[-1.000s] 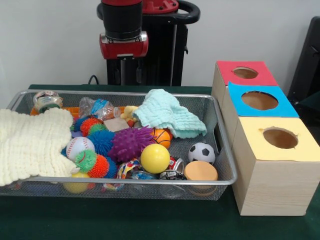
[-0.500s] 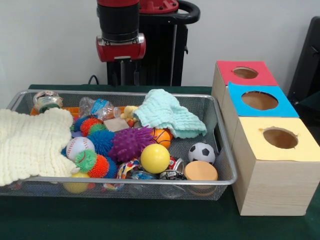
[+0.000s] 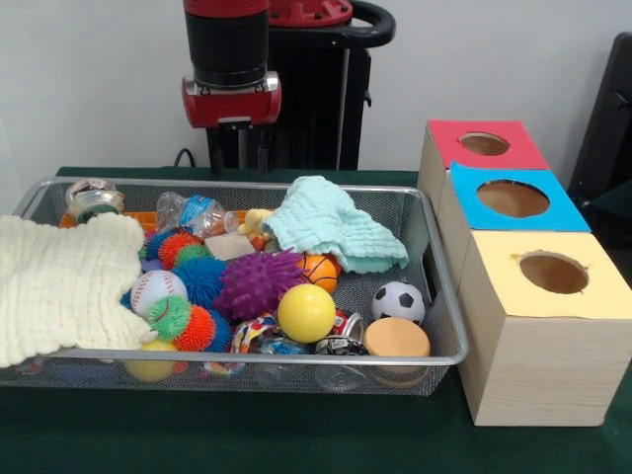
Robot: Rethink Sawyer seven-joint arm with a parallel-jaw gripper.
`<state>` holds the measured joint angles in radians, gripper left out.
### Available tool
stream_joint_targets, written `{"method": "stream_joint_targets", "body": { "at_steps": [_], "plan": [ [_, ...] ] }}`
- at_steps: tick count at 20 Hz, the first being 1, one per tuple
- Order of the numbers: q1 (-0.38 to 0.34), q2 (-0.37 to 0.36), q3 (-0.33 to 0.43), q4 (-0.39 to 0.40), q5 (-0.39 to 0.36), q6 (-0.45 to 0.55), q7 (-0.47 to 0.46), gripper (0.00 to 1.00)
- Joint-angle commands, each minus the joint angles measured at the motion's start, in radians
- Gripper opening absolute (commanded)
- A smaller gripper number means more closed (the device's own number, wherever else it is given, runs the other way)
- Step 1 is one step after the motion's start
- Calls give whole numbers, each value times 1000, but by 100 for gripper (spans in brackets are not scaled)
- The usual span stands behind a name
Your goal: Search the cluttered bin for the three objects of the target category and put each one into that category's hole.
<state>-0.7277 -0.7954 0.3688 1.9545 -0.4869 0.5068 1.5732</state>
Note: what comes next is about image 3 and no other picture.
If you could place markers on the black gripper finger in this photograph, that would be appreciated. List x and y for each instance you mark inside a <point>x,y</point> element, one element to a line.
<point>263,158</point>
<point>216,153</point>

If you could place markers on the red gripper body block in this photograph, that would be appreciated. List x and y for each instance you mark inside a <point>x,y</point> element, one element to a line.
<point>232,106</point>

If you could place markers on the yellow plush duck toy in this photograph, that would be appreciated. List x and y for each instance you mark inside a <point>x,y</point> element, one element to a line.
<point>254,219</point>

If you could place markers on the red robot base flange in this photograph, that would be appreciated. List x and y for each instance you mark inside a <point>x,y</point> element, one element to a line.
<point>311,12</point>

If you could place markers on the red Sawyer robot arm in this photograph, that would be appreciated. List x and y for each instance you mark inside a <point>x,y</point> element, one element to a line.
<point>227,44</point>

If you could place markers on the shallow metal mesh bin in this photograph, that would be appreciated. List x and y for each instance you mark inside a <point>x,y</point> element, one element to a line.
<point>365,286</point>

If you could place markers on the wooden box with three holes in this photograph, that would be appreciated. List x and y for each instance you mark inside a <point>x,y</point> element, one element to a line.
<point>543,375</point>

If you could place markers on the crumpled clear plastic bottle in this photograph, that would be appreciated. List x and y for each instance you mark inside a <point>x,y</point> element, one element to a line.
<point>197,212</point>

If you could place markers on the mint green knitted cloth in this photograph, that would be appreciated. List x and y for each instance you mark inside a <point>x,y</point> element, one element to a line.
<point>336,222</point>

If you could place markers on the blue spiky ball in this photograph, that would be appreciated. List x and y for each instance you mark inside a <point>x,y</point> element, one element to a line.
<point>200,279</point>

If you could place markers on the small orange basketball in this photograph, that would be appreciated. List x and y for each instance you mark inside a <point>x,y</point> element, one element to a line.
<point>321,271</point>

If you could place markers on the purple spiky ball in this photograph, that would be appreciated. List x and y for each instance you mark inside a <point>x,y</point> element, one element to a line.
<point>252,286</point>

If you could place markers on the small baseball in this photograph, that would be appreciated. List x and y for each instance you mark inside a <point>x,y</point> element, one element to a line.
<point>158,291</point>

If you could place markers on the smooth yellow ball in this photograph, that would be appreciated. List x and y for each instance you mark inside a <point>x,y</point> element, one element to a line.
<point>306,313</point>

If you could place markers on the small soccer ball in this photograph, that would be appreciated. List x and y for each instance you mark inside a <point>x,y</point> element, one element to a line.
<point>397,302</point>

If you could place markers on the cream knitted cloth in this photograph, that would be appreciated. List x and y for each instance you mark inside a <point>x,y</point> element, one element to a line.
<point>59,286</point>

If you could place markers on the round container with orange lid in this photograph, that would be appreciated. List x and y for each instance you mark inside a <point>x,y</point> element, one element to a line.
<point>397,338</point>

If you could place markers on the dark green table cloth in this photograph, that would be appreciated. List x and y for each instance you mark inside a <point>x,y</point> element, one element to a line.
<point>614,207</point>
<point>247,434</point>

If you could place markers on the black panel stand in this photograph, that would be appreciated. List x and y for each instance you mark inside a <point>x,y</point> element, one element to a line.
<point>607,123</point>

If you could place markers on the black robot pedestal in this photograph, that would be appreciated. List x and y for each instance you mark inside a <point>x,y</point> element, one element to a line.
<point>316,99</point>

